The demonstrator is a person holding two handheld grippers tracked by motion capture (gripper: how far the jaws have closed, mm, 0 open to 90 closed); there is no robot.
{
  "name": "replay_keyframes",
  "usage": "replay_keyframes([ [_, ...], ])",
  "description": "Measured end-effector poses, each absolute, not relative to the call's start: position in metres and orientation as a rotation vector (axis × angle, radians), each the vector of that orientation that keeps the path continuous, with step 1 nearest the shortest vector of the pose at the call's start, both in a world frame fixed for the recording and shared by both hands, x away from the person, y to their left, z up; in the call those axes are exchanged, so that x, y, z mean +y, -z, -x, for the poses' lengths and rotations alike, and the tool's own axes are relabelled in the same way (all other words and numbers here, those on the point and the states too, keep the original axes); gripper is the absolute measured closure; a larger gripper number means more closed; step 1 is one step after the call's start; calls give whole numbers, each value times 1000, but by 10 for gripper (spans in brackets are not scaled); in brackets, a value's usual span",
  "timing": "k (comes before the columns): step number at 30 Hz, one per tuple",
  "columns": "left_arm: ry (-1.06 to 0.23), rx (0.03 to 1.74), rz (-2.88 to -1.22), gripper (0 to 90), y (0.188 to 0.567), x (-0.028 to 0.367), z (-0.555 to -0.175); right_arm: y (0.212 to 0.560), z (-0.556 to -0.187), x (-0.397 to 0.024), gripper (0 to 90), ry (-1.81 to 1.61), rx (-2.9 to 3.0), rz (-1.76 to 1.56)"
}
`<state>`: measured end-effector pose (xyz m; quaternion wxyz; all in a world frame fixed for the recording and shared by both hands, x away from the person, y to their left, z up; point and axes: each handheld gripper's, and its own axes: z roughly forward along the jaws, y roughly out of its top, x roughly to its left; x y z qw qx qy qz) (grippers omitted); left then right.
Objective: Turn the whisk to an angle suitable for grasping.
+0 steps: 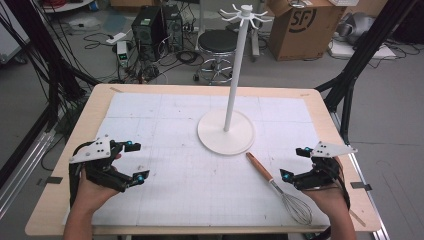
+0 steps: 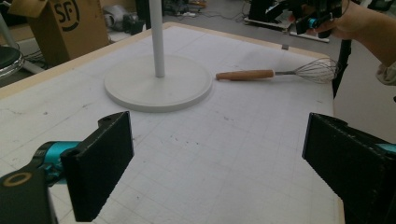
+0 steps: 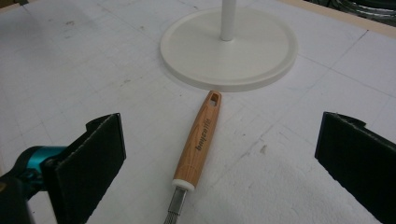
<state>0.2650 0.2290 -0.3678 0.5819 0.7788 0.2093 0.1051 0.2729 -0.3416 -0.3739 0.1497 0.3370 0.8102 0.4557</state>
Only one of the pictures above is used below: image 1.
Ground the slim black computer tower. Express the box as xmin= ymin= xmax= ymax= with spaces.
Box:
xmin=162 ymin=4 xmax=185 ymax=53

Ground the person's left hand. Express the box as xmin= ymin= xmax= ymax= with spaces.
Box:
xmin=70 ymin=153 xmax=123 ymax=214

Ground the brown cardboard box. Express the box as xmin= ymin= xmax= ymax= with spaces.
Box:
xmin=265 ymin=0 xmax=348 ymax=62

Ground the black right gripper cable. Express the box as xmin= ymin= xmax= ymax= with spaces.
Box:
xmin=335 ymin=162 xmax=352 ymax=212

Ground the person's right hand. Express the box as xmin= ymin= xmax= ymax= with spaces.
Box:
xmin=303 ymin=155 xmax=350 ymax=215

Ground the black round stool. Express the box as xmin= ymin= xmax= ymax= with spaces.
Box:
xmin=192 ymin=28 xmax=239 ymax=86

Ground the white flat board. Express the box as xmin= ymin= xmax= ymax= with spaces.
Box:
xmin=327 ymin=39 xmax=398 ymax=61

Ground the coiled black floor cable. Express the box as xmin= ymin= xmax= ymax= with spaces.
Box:
xmin=174 ymin=49 xmax=202 ymax=67

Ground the grey device on floor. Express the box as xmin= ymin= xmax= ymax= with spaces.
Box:
xmin=335 ymin=11 xmax=377 ymax=46

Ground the white hook stand rack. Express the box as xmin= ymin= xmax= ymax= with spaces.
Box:
xmin=196 ymin=3 xmax=273 ymax=157

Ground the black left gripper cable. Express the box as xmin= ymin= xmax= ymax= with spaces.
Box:
xmin=68 ymin=141 xmax=95 ymax=208

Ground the white round table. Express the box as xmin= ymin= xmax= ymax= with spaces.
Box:
xmin=40 ymin=0 xmax=97 ymax=15

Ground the large black computer tower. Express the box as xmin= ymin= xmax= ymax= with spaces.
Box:
xmin=131 ymin=5 xmax=167 ymax=62

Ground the aluminium rail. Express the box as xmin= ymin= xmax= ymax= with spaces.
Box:
xmin=0 ymin=129 xmax=57 ymax=219

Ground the white power supply unit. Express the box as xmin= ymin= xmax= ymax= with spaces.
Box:
xmin=116 ymin=40 xmax=130 ymax=68

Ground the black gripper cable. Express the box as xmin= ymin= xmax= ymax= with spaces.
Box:
xmin=335 ymin=162 xmax=352 ymax=212
xmin=68 ymin=141 xmax=95 ymax=208

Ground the white power strip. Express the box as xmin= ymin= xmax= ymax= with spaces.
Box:
xmin=105 ymin=31 xmax=128 ymax=46

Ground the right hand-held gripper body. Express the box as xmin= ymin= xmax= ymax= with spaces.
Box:
xmin=294 ymin=140 xmax=359 ymax=192

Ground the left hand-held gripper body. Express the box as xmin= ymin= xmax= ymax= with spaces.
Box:
xmin=68 ymin=134 xmax=135 ymax=193

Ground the white grid mat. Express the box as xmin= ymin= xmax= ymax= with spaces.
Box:
xmin=62 ymin=91 xmax=332 ymax=228

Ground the wooden handled wire whisk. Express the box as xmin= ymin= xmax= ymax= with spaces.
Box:
xmin=245 ymin=151 xmax=314 ymax=227

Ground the black metal stand with cables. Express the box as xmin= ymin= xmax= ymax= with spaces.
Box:
xmin=0 ymin=0 xmax=102 ymax=134

